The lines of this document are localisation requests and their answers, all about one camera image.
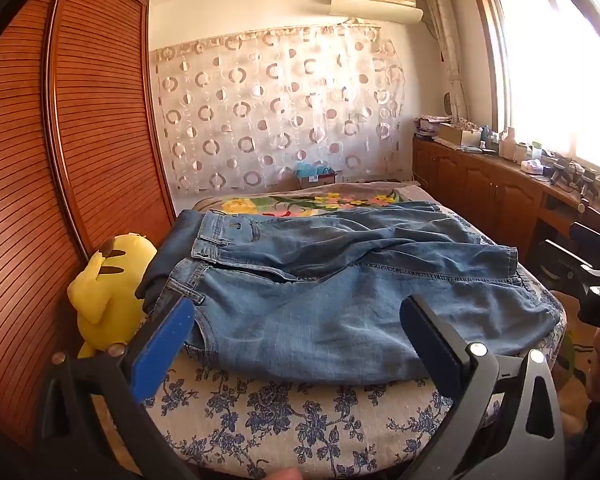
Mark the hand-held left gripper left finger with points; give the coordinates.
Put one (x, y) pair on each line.
(162, 350)

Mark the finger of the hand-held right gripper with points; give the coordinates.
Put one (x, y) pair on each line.
(560, 260)

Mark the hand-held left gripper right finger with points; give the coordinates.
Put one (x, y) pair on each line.
(430, 345)

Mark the dark blue denim pants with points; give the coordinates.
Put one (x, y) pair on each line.
(152, 275)

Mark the light blue denim pants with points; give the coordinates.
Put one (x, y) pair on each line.
(330, 300)

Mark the person's left hand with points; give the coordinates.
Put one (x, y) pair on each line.
(280, 474)

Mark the yellow plush toy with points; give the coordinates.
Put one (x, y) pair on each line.
(105, 290)

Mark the patterned floor mat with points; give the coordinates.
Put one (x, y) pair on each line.
(575, 385)

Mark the black tools on counter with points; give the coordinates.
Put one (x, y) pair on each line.
(570, 172)

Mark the white tissue pack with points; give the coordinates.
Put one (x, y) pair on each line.
(534, 166)

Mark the wooden cabinet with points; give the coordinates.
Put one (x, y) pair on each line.
(480, 185)

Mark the white plastic bottle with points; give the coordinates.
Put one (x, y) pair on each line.
(506, 144)

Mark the blue floral bedspread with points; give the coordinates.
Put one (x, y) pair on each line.
(280, 420)

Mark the open cardboard box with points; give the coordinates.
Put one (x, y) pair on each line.
(457, 134)

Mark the colourful floral pillow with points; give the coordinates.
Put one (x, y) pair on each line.
(260, 205)

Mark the stack of papers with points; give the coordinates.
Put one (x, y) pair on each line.
(430, 126)

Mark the small cardboard box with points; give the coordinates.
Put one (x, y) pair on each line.
(320, 180)

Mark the wooden framed window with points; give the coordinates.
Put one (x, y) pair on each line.
(555, 60)

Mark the blue crumpled bag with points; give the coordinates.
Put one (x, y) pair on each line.
(310, 169)

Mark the wooden louvered wardrobe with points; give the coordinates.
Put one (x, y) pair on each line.
(80, 135)

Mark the pale patterned window curtain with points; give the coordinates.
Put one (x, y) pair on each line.
(442, 35)

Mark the sheer curtain with circles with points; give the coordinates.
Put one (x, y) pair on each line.
(280, 100)

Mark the dark oval wall ornament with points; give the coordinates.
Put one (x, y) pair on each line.
(447, 102)

